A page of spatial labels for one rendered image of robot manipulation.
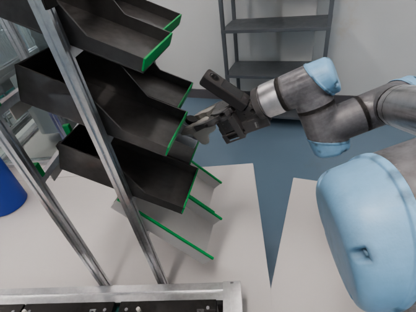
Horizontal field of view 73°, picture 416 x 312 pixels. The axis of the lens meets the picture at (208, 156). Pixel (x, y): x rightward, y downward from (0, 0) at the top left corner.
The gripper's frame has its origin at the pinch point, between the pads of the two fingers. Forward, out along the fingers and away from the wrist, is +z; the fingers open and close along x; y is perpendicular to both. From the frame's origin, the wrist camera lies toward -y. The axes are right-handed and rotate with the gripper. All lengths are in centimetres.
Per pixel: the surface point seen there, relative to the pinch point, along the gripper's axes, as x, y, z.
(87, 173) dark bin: -21.8, -6.3, 13.2
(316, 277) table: -8, 54, -13
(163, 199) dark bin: -20.0, 6.3, 2.2
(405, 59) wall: 250, 113, -77
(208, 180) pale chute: 8.1, 23.5, 10.8
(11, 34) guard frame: 26, -49, 60
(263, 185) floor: 116, 114, 51
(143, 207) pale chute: -15.7, 10.4, 14.6
